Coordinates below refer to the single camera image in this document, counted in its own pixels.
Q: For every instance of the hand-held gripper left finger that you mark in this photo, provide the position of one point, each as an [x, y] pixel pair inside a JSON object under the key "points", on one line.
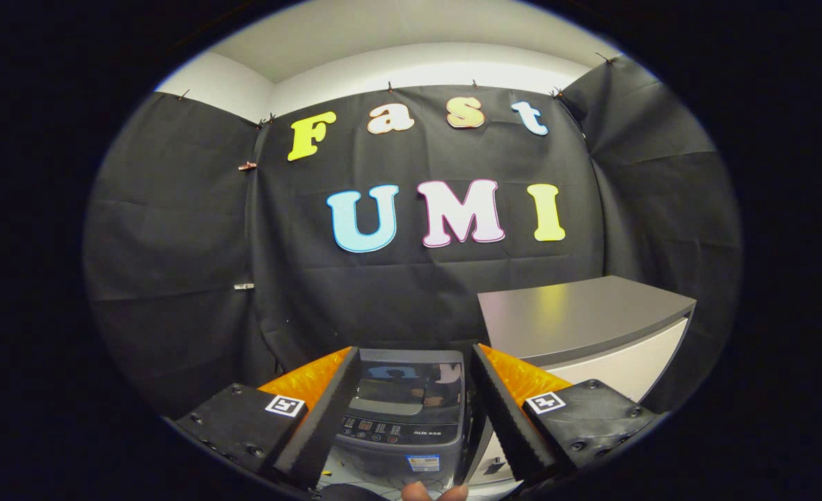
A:
{"points": [[323, 424]]}

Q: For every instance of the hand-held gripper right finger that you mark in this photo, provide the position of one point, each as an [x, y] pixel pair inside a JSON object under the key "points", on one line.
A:
{"points": [[504, 417]]}

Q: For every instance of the grey washing machine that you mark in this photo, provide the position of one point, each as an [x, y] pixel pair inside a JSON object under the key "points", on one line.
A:
{"points": [[404, 431]]}

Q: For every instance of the grey-topped white cabinet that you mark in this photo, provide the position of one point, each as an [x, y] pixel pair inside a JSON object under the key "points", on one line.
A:
{"points": [[578, 313]]}

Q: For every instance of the black backdrop cloth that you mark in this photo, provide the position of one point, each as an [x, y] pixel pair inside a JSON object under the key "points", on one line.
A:
{"points": [[174, 223]]}

